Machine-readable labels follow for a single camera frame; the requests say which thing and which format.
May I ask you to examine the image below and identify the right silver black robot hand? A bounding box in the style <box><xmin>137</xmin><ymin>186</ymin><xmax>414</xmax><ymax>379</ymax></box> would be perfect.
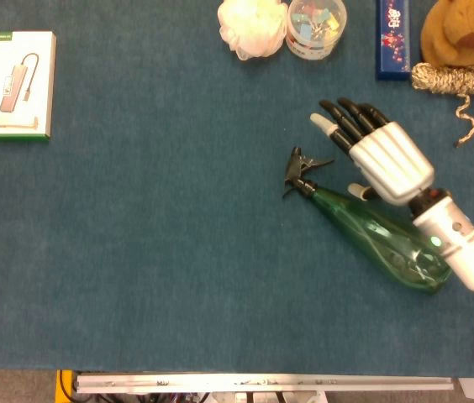
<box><xmin>309</xmin><ymin>97</ymin><xmax>435</xmax><ymax>207</ymax></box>

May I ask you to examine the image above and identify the green spray bottle black nozzle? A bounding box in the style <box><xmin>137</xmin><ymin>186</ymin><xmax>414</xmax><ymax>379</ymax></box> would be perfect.
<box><xmin>282</xmin><ymin>146</ymin><xmax>453</xmax><ymax>295</ymax></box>

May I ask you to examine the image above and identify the blue rectangular printed box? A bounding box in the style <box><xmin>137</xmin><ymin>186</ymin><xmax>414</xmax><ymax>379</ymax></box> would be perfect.
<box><xmin>375</xmin><ymin>0</ymin><xmax>412</xmax><ymax>81</ymax></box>

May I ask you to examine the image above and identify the brown capybara plush toy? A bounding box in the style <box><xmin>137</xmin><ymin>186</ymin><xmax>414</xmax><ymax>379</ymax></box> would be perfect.
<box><xmin>419</xmin><ymin>0</ymin><xmax>474</xmax><ymax>71</ymax></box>

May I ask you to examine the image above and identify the clear jar of binder clips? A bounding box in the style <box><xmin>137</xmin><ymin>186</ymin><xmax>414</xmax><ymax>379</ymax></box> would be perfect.
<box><xmin>286</xmin><ymin>0</ymin><xmax>348</xmax><ymax>61</ymax></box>

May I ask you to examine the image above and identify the white mesh bath sponge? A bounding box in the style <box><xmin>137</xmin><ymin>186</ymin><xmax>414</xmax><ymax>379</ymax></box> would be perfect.
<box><xmin>217</xmin><ymin>0</ymin><xmax>289</xmax><ymax>62</ymax></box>

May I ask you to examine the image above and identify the blue felt table cloth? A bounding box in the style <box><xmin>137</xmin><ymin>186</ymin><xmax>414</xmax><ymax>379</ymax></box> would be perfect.
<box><xmin>0</xmin><ymin>0</ymin><xmax>474</xmax><ymax>378</ymax></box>

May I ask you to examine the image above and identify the white USB hub box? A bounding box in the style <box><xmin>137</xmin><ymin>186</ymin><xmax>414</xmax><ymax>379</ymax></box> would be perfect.
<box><xmin>0</xmin><ymin>30</ymin><xmax>58</xmax><ymax>142</ymax></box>

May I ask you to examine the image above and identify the beige braided rope bundle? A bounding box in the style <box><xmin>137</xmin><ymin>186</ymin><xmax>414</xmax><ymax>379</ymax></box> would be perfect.
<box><xmin>411</xmin><ymin>61</ymin><xmax>474</xmax><ymax>149</ymax></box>

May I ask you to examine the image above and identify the aluminium profile rail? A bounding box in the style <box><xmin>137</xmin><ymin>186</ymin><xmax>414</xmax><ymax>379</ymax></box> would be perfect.
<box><xmin>72</xmin><ymin>372</ymin><xmax>455</xmax><ymax>395</ymax></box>

